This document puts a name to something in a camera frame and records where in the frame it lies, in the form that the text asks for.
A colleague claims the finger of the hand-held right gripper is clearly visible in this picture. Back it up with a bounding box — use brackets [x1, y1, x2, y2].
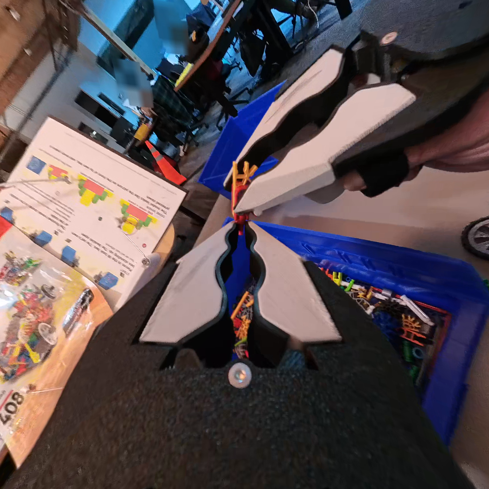
[228, 47, 350, 185]
[233, 82, 418, 217]

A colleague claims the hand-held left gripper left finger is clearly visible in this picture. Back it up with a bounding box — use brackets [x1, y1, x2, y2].
[139, 223, 237, 346]

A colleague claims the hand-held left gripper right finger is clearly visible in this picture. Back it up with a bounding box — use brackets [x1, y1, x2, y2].
[248, 223, 342, 346]

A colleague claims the red yellow toy construction piece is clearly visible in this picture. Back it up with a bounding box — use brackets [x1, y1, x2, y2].
[229, 160, 261, 231]

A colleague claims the person's right hand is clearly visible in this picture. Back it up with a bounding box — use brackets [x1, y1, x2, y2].
[339, 96, 489, 193]

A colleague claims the empty blue plastic bin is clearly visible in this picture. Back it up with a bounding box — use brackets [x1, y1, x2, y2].
[198, 80, 289, 196]

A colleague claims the pile of colourful toy pieces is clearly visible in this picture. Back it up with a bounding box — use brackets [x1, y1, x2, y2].
[229, 259, 453, 384]

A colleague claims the orange traffic cone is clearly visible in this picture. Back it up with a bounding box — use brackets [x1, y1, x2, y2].
[145, 141, 188, 187]

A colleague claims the white instruction sheet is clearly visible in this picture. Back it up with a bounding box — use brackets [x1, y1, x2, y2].
[3, 116, 188, 292]

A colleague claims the colourful toy package bag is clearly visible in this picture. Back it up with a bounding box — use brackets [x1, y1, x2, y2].
[0, 216, 117, 468]

